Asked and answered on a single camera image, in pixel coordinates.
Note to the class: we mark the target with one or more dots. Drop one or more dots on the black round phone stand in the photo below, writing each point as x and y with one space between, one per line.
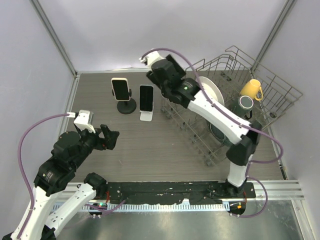
127 107

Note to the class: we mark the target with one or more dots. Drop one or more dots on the blue ceramic plate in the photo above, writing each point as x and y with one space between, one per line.
219 136

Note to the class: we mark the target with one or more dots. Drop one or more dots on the silver phone stand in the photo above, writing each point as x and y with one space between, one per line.
146 116

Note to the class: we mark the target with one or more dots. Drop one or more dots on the white plate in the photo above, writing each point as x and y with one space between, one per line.
212 91

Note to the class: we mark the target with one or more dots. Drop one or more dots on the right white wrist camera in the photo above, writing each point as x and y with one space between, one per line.
150 59

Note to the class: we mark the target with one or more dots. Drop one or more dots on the grey wire dish rack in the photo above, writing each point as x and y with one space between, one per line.
230 72

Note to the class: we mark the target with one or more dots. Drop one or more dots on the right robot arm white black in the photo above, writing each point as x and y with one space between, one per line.
194 95

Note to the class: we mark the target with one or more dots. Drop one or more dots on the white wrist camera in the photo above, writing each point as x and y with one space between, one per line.
84 120
150 59

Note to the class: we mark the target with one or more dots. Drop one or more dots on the white cased smartphone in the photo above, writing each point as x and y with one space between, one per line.
120 89

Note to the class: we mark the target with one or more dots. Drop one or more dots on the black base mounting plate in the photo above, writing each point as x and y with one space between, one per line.
174 192

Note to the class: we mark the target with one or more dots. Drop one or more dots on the yellow mug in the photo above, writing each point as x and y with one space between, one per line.
253 89

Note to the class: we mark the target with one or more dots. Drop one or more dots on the slotted cable duct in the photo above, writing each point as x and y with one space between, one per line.
185 206

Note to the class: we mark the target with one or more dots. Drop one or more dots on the dark green mug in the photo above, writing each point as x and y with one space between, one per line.
242 107

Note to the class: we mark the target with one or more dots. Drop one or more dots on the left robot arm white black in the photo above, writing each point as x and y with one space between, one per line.
40 221

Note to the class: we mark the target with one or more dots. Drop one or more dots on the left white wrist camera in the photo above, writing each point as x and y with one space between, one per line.
84 120

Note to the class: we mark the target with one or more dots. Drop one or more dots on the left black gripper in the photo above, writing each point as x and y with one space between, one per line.
109 140

